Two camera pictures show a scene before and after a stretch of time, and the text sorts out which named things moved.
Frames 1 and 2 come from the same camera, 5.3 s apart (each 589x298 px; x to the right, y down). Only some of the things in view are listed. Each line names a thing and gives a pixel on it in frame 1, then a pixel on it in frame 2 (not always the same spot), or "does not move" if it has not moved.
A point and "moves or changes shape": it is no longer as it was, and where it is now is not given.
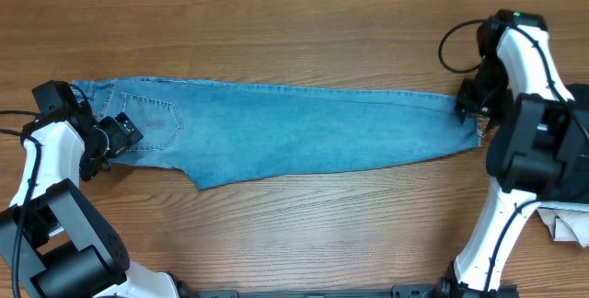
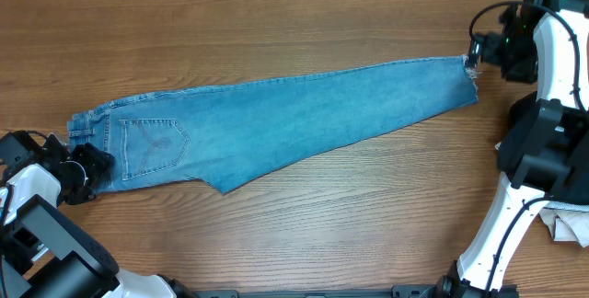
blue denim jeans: x=225 y=133 moves or changes shape
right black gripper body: x=465 y=105 → x=481 y=49
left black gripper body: x=109 y=143 → x=86 y=169
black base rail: x=414 y=291 does not move
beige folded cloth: x=567 y=221 does not move
